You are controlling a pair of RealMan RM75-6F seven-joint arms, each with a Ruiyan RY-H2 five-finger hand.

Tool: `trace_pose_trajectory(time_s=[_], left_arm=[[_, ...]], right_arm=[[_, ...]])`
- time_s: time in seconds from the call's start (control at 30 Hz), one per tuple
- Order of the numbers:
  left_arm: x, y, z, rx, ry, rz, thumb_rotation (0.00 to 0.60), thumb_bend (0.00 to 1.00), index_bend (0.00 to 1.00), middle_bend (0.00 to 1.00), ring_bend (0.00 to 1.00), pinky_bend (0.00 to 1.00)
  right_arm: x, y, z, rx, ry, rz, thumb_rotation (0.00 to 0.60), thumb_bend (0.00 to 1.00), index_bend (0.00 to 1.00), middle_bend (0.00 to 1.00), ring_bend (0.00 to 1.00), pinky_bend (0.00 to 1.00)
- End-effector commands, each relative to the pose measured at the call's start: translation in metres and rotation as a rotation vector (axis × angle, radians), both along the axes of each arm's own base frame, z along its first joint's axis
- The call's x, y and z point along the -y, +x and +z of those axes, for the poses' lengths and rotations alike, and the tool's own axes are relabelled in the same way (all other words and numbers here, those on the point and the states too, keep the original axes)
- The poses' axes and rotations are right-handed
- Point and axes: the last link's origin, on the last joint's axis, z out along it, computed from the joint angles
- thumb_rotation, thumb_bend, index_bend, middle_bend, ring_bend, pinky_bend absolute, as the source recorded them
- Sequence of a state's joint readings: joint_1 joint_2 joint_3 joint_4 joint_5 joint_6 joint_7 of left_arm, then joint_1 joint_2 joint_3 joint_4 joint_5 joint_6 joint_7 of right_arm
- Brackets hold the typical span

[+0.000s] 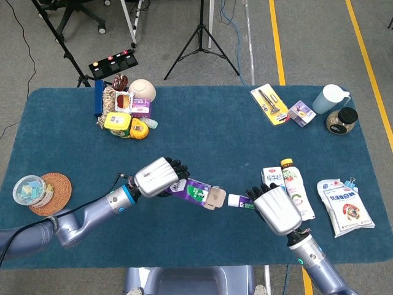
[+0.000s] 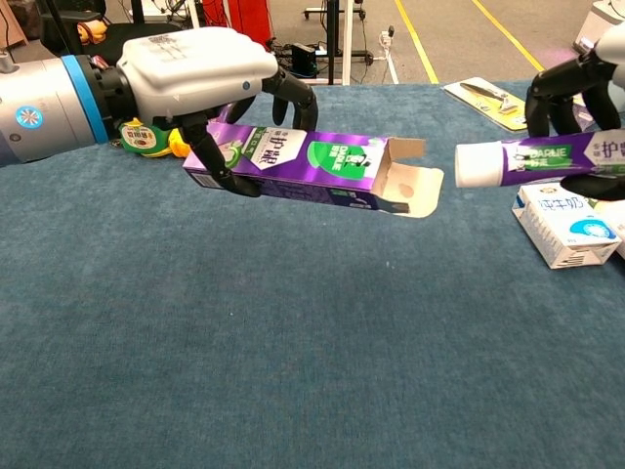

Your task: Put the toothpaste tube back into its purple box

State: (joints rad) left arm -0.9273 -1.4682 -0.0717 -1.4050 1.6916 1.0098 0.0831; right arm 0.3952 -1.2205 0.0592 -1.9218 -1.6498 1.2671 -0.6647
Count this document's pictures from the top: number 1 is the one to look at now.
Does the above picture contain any purple white toothpaste tube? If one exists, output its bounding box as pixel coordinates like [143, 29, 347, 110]
[227, 194, 256, 210]

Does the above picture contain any purple white small box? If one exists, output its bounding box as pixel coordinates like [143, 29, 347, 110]
[131, 98, 152, 119]

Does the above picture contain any round woven coaster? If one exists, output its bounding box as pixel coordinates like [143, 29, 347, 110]
[29, 172, 72, 217]

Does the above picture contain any small purple white carton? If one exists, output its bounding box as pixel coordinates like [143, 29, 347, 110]
[287, 100, 317, 128]

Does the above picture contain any beige bowl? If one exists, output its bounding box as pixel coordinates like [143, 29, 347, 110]
[128, 79, 157, 101]

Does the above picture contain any blue cable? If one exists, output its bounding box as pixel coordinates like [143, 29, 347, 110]
[283, 264, 291, 295]
[219, 0, 246, 86]

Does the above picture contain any black floor cable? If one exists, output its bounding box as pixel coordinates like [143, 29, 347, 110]
[0, 0, 37, 139]

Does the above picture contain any blue table mat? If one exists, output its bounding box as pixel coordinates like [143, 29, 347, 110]
[0, 85, 393, 270]

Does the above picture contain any white pole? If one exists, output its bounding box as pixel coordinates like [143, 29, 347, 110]
[208, 0, 215, 49]

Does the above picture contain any light blue plastic pitcher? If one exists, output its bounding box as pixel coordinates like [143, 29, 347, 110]
[312, 84, 352, 115]

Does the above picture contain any yellow razor blister pack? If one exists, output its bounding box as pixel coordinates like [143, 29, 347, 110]
[250, 83, 291, 126]

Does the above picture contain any white metal frame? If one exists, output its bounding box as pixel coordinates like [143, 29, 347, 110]
[119, 0, 145, 49]

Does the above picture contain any brown snack bag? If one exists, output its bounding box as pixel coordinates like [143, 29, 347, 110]
[112, 74, 129, 92]

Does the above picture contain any blue binder clip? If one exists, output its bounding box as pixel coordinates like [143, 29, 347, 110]
[343, 177, 360, 197]

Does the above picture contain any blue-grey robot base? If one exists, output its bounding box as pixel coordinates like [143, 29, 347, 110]
[122, 266, 268, 295]

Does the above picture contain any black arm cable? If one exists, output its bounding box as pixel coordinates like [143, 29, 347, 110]
[0, 173, 133, 262]

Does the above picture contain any blue rectangular block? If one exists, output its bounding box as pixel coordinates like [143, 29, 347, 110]
[93, 80, 105, 117]

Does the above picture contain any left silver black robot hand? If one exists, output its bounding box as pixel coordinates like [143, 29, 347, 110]
[133, 156, 190, 197]

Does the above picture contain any yellow lid container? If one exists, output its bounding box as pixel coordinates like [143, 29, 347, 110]
[103, 112, 133, 138]

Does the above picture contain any white drink bottle yellow cap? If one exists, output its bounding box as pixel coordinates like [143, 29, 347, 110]
[280, 158, 316, 222]

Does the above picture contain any beige braided rope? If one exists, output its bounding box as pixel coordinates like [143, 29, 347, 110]
[96, 86, 117, 129]

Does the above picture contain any black tripod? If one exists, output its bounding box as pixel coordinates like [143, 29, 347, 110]
[163, 0, 241, 81]

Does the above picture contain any black slanted light stand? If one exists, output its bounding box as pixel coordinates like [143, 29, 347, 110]
[30, 0, 107, 89]

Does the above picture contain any white blue milk carton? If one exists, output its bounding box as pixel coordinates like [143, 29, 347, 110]
[261, 166, 287, 193]

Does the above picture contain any clear tub with paper pieces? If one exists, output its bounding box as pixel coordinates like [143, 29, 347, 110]
[12, 175, 55, 207]

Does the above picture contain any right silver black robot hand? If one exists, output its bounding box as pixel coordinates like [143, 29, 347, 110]
[245, 183, 304, 237]

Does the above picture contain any glass jar black lid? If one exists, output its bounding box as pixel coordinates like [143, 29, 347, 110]
[325, 107, 359, 135]

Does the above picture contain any purple toothpaste box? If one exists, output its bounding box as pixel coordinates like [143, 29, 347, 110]
[162, 177, 227, 211]

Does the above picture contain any white sugar bag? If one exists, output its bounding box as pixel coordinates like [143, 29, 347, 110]
[317, 179, 376, 238]

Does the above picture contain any black office chair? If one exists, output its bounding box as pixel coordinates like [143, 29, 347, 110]
[36, 0, 112, 34]

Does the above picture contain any yellow round tape measure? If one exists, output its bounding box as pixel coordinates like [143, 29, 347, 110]
[129, 118, 150, 141]

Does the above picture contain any black foot pedal box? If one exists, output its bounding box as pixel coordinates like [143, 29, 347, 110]
[88, 49, 139, 77]

